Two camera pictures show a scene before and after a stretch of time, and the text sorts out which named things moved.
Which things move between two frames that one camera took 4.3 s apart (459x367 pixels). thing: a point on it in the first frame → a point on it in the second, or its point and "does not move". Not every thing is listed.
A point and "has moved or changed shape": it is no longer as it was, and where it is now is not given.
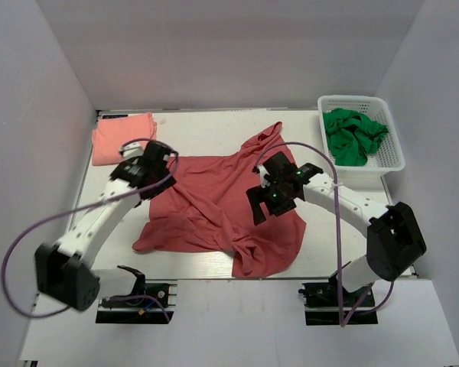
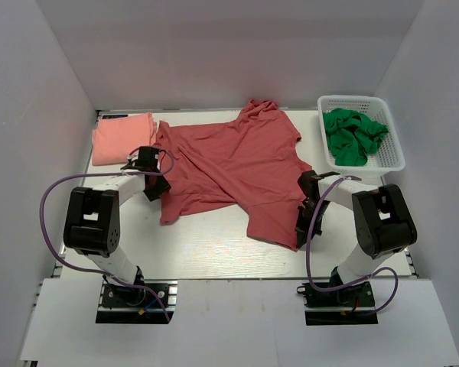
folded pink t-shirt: [112, 134] does not move
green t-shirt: [351, 135] does not move
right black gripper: [258, 195] → [301, 227]
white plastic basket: [361, 138] does not move
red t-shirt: [207, 211] has moved or changed shape
